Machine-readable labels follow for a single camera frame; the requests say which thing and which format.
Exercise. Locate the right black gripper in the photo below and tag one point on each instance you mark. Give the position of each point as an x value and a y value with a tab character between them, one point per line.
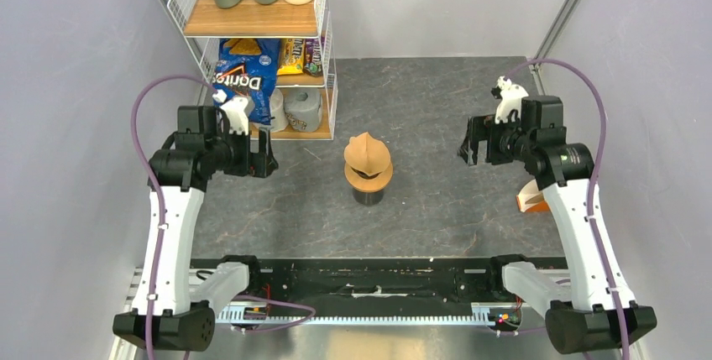
484	127

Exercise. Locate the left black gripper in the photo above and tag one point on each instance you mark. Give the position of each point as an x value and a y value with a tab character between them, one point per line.
258	164

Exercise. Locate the brown paper coffee filter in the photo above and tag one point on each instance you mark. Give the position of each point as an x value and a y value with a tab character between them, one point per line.
367	154

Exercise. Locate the glass coffee carafe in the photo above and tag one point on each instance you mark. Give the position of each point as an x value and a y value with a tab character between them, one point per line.
368	198

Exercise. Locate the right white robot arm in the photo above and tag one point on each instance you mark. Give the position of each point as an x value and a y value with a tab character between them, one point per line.
596	310

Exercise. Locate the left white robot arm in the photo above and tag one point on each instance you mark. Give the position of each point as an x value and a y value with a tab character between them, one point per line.
166	313

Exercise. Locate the brown paper coffee filter pack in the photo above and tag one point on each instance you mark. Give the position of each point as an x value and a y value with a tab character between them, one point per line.
531	199

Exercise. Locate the white toilet paper roll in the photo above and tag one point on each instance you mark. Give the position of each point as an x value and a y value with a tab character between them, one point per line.
278	120

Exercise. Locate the grey toilet paper roll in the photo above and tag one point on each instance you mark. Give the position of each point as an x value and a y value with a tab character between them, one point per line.
303	109

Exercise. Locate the blue Doritos chip bag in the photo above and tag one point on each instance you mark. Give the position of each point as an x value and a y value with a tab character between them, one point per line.
247	68

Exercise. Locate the yellow M&M candy bag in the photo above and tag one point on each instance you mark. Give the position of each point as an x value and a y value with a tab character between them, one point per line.
291	57

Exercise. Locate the dark brown candy bag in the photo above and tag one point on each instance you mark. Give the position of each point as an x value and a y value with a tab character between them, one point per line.
313	57

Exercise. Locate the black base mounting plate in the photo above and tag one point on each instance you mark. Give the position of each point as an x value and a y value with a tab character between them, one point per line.
381	286

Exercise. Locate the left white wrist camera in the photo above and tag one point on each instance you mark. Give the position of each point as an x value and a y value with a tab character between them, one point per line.
237	110

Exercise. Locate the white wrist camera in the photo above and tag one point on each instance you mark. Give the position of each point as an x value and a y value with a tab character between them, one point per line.
510	96
237	110

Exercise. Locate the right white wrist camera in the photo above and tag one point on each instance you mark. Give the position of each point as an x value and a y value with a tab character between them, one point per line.
510	96

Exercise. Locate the white wire shelf rack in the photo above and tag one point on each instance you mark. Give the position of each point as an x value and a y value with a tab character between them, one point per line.
202	21

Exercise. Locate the white slotted cable duct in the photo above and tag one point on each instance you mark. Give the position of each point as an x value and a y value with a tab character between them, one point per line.
478	315

